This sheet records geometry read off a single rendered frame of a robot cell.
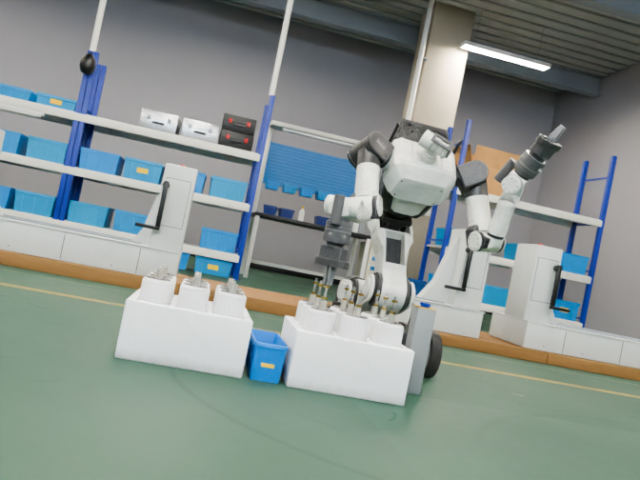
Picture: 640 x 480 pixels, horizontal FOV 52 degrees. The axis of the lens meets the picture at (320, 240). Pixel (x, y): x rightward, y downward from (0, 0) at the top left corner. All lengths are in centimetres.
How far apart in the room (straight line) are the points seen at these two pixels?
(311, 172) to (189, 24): 377
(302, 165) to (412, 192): 575
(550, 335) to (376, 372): 285
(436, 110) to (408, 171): 649
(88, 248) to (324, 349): 241
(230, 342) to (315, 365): 28
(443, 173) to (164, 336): 121
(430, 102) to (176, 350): 728
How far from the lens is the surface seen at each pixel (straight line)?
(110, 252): 423
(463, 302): 466
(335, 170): 837
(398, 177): 256
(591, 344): 508
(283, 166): 826
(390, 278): 266
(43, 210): 703
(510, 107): 1199
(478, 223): 263
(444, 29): 931
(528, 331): 482
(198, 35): 1098
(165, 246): 427
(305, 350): 211
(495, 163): 766
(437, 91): 908
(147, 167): 690
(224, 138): 694
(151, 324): 208
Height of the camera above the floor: 43
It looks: 1 degrees up
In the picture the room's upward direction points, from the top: 11 degrees clockwise
